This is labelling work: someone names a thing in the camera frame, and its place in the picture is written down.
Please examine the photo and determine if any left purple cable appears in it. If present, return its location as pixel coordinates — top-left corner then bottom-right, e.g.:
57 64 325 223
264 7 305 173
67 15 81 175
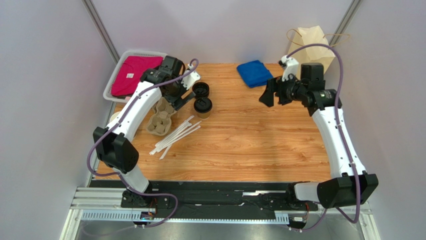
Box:
86 58 200 229

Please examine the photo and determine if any beige paper bag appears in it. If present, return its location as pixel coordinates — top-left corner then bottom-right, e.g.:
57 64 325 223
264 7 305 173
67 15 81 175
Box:
286 25 351 73

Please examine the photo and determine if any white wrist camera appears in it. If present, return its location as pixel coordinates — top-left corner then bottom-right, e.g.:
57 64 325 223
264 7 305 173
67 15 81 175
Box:
278 55 300 82
181 64 201 90

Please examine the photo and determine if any single black cup lid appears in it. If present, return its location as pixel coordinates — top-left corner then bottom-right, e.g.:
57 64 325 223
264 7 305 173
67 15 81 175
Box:
193 97 213 114

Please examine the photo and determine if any cardboard cup carrier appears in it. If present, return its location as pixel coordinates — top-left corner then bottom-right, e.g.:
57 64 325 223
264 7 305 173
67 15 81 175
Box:
146 97 177 136

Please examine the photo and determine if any blue folded cloth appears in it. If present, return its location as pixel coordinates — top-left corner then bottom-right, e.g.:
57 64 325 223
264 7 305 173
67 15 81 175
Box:
236 60 273 88

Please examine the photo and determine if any stack of paper cups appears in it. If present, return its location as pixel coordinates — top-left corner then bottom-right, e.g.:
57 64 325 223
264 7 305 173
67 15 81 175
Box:
109 111 121 123

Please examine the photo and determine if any white wrapped straw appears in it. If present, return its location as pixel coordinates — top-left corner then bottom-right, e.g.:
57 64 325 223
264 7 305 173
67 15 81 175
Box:
149 123 192 155
155 115 195 147
149 121 201 155
159 145 172 160
156 125 201 152

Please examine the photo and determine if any white plastic basket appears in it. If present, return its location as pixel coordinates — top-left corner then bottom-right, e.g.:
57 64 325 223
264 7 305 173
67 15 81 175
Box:
103 49 167 103

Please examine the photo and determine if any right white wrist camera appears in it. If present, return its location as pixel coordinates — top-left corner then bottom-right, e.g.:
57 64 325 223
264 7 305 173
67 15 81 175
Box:
278 55 300 82

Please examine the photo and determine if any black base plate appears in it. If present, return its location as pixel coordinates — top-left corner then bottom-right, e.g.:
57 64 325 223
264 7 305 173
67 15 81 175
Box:
120 181 319 220

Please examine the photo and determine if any stack of black lids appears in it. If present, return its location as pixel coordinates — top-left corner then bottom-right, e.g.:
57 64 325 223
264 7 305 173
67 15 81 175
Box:
192 82 210 99

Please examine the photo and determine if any magenta folded cloth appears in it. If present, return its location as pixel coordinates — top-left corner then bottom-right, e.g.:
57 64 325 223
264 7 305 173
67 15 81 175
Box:
111 56 163 97

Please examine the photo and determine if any aluminium frame rail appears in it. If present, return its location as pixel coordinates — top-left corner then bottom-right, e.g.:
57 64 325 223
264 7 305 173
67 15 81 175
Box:
61 187 381 240

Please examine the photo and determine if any single brown paper cup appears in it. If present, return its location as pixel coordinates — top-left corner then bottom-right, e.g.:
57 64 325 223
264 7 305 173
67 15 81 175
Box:
197 111 211 120

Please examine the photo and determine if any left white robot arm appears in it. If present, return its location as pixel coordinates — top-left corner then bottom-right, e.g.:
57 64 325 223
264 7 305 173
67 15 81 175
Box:
86 55 200 196

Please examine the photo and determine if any purple cable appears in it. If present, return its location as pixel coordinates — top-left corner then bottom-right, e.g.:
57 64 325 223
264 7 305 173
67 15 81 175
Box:
286 43 362 233
86 58 200 229

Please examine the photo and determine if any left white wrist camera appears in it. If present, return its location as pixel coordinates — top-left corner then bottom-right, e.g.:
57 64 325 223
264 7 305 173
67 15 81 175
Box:
181 64 201 90

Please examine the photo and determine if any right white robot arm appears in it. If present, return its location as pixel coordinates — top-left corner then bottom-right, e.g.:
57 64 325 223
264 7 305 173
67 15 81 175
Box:
259 63 379 209

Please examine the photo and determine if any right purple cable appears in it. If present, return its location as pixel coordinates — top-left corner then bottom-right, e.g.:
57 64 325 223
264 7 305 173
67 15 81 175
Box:
286 43 362 233

